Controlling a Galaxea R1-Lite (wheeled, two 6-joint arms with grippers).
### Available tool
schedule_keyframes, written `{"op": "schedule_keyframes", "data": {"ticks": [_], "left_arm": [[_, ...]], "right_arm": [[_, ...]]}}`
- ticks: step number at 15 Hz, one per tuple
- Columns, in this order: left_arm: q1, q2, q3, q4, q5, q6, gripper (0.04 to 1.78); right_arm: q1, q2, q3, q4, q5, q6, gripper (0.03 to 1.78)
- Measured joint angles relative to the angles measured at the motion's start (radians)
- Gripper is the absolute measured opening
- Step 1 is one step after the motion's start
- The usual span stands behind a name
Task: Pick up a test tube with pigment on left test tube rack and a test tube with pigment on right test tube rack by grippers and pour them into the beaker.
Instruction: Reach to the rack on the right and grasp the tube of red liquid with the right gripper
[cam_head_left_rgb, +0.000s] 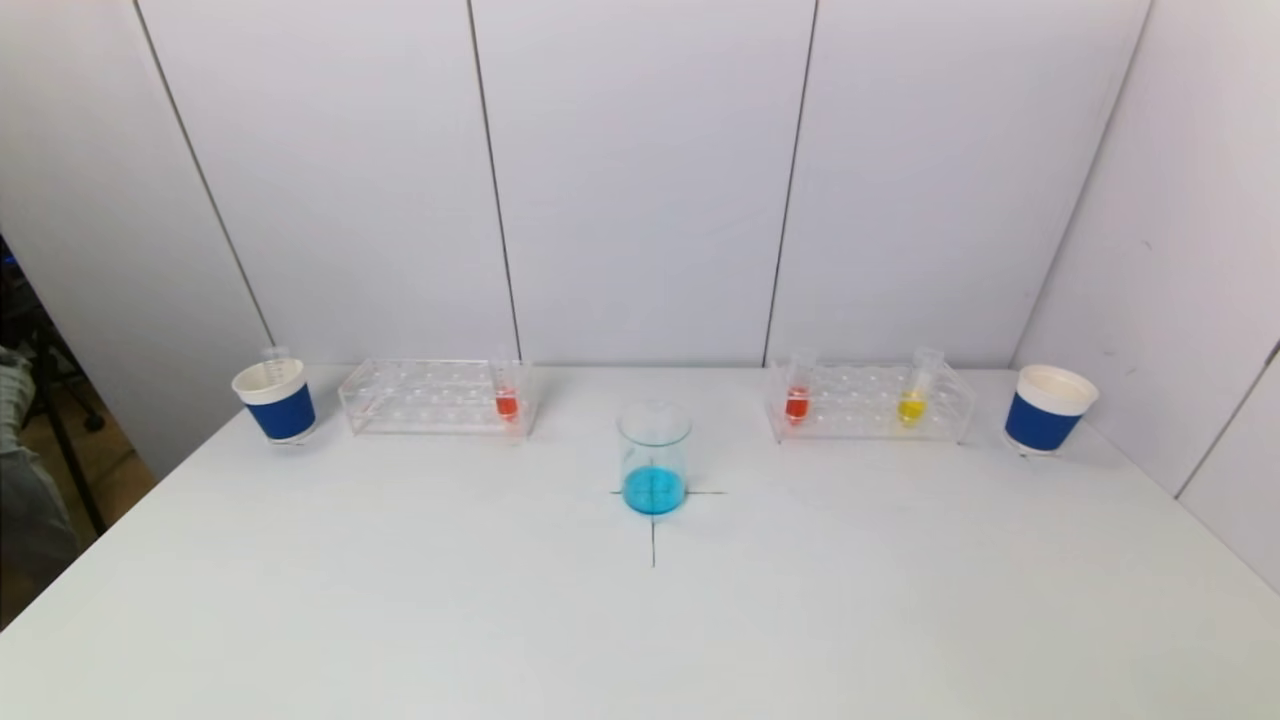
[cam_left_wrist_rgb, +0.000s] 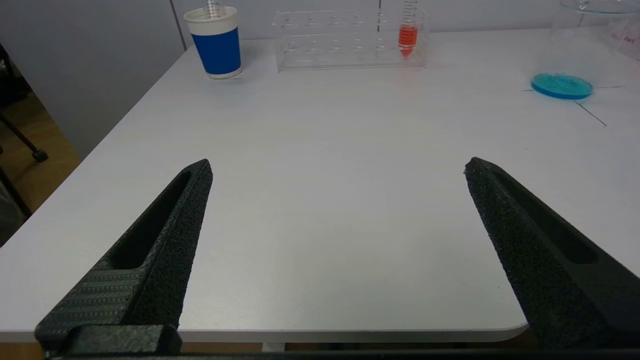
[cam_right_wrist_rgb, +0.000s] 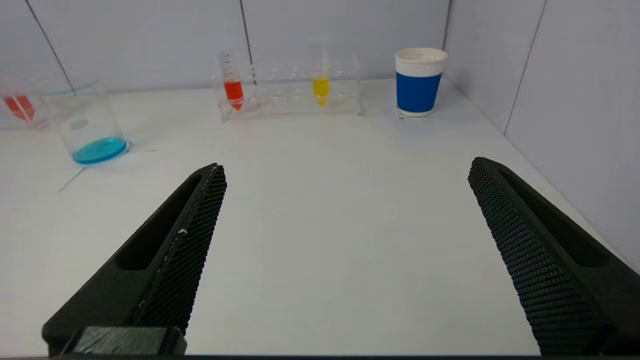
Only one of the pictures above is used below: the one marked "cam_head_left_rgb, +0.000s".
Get test tube with red pigment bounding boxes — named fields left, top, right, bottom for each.
left=785, top=347, right=819, bottom=425
left=488, top=345, right=521, bottom=421

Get clear glass beaker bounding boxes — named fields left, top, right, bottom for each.
left=617, top=402, right=693, bottom=517

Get clear acrylic test tube rack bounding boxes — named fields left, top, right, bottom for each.
left=766, top=362, right=977, bottom=444
left=338, top=360, right=538, bottom=438

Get test tube with yellow pigment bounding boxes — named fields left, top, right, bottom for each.
left=897, top=347, right=945, bottom=427

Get white paper cup blue sleeve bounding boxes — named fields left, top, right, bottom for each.
left=232, top=358, right=317, bottom=444
left=1004, top=364, right=1099, bottom=456

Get black tripod stand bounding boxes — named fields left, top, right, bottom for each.
left=20, top=300, right=111, bottom=531

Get grey trouser leg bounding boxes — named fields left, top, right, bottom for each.
left=0, top=350, right=86, bottom=601

